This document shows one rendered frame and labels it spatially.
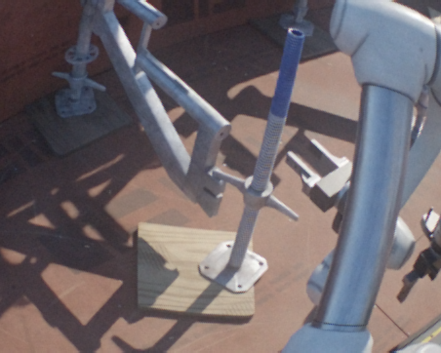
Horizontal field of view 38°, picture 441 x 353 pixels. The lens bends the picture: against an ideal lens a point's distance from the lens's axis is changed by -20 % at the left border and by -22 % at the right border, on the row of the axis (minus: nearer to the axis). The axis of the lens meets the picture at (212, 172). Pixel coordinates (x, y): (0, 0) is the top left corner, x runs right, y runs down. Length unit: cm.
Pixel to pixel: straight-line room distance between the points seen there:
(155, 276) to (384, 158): 107
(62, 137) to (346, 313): 147
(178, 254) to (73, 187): 38
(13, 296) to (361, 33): 125
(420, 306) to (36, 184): 129
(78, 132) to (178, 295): 67
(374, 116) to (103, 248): 116
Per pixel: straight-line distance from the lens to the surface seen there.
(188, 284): 199
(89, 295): 194
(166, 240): 208
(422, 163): 131
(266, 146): 173
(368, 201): 104
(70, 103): 245
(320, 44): 302
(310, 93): 272
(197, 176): 197
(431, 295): 222
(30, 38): 229
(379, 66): 106
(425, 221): 152
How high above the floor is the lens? 157
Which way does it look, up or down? 43 degrees down
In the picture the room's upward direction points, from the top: 13 degrees clockwise
